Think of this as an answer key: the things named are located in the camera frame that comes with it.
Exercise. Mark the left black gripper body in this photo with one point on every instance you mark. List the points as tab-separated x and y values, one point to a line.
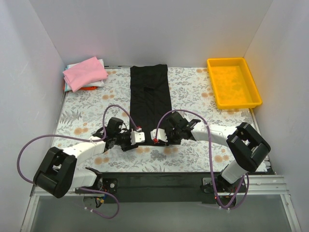
129	142

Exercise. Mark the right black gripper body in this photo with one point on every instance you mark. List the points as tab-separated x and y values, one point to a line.
167	136

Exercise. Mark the black t-shirt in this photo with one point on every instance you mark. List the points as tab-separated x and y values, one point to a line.
150	97

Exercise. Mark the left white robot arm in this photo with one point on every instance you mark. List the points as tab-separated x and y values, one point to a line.
58	172

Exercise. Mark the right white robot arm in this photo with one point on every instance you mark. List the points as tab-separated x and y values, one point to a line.
247	146

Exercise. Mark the floral patterned table mat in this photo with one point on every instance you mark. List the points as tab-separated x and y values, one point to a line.
83	112

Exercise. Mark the orange folded t-shirt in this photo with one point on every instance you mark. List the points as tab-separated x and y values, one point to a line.
84	88

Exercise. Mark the pink folded t-shirt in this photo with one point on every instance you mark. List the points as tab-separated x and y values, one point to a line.
83	72

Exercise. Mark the yellow plastic tray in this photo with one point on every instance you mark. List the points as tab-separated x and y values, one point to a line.
232	83

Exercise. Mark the teal folded t-shirt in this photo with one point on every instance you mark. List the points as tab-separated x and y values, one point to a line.
64	82

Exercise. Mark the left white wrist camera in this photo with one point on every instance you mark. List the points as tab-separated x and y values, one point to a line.
137	137

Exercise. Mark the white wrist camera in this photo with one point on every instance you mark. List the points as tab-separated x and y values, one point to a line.
158	136
137	137

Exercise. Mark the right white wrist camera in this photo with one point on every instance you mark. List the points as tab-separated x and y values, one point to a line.
158	136

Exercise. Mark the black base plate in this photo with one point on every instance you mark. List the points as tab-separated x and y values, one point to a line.
161	196

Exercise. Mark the aluminium frame rail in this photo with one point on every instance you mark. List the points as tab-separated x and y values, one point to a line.
265	187

